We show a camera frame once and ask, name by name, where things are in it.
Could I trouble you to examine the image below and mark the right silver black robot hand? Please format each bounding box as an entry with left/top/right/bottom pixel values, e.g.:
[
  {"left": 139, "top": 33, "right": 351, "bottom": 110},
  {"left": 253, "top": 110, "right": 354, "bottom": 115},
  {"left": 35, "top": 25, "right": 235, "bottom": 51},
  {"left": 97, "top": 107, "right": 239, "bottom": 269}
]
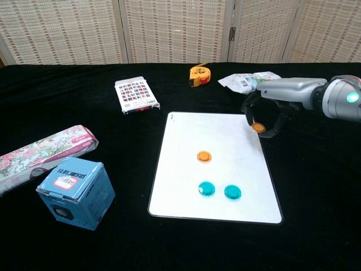
[{"left": 241, "top": 77, "right": 328, "bottom": 139}]

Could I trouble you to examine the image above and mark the teal disc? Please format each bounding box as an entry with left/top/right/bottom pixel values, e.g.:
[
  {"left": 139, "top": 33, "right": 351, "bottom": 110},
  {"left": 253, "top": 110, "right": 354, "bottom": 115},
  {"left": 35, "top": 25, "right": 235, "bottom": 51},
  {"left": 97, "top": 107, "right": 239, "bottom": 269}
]
[
  {"left": 197, "top": 181, "right": 216, "bottom": 197},
  {"left": 224, "top": 185, "right": 242, "bottom": 200}
]

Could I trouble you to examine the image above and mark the white rectangular board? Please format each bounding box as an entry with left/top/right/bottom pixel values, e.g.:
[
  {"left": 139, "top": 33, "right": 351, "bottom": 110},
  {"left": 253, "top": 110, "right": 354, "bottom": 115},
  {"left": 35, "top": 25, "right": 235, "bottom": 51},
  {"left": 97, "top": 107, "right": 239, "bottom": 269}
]
[{"left": 147, "top": 111, "right": 284, "bottom": 225}]

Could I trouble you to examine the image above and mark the white green snack bag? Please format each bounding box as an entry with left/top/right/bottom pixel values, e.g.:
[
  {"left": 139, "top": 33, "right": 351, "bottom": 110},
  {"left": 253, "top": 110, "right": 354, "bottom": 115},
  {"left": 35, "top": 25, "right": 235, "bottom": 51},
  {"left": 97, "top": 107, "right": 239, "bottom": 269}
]
[{"left": 217, "top": 71, "right": 283, "bottom": 95}]

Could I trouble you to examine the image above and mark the yellow tape measure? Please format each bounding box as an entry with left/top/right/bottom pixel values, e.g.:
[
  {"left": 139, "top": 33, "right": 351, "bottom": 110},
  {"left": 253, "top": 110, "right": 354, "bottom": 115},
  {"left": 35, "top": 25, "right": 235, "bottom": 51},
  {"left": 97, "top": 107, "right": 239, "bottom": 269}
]
[{"left": 188, "top": 62, "right": 212, "bottom": 88}]

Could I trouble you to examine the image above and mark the woven bamboo folding screen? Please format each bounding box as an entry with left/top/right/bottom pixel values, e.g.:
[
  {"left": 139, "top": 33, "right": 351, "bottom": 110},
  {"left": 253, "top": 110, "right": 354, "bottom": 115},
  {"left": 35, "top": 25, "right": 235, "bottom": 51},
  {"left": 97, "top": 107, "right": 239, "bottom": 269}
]
[{"left": 0, "top": 0, "right": 361, "bottom": 66}]

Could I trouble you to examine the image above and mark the white box with stamp pictures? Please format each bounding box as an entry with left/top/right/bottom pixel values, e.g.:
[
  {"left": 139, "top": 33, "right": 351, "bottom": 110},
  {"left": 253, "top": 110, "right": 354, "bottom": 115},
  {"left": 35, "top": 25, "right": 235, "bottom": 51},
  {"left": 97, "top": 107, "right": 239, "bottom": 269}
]
[{"left": 114, "top": 76, "right": 161, "bottom": 115}]

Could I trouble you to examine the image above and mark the blue cube speaker box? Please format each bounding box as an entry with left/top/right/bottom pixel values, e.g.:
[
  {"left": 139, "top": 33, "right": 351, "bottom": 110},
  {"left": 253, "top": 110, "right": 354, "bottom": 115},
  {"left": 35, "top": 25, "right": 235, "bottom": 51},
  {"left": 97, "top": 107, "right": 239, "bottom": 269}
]
[{"left": 36, "top": 156, "right": 116, "bottom": 231}]

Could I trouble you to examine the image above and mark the long floral pink box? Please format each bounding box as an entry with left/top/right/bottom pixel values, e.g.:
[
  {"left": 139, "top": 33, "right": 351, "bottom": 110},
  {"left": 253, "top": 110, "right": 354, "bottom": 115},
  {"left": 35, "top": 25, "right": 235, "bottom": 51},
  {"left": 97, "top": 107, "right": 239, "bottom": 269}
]
[{"left": 0, "top": 124, "right": 100, "bottom": 198}]

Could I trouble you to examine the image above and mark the black velvet tablecloth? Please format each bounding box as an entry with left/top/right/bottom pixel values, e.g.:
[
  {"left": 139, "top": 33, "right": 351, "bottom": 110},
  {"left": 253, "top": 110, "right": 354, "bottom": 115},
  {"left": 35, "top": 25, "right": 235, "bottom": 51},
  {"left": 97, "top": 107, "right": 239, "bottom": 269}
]
[{"left": 0, "top": 61, "right": 361, "bottom": 271}]

